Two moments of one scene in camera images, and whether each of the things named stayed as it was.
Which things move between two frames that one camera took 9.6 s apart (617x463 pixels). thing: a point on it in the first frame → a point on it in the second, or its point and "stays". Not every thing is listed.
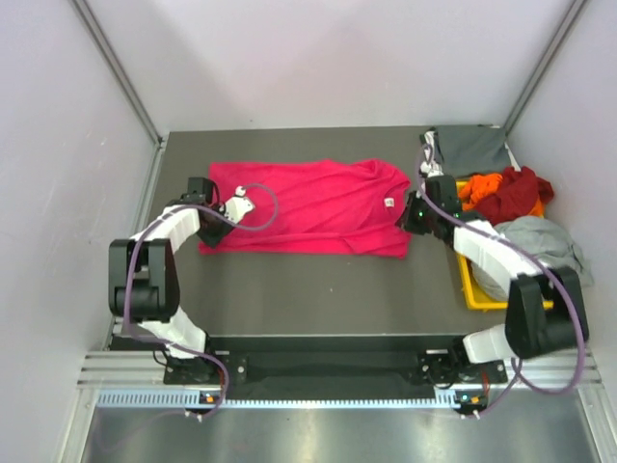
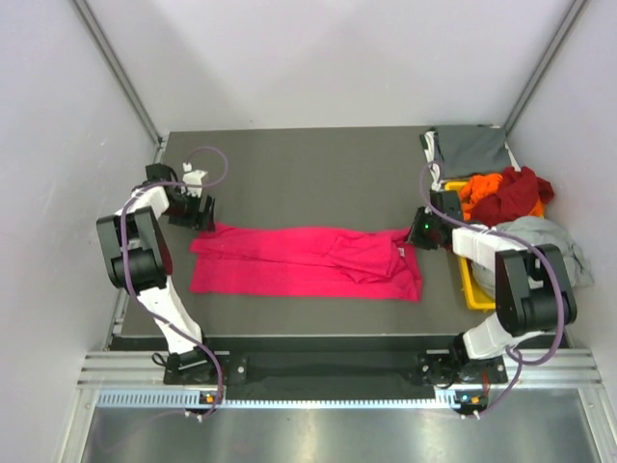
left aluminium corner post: (88, 17) stays
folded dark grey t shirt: (470, 149) stays
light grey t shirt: (544, 239) stays
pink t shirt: (327, 208) → (306, 261)
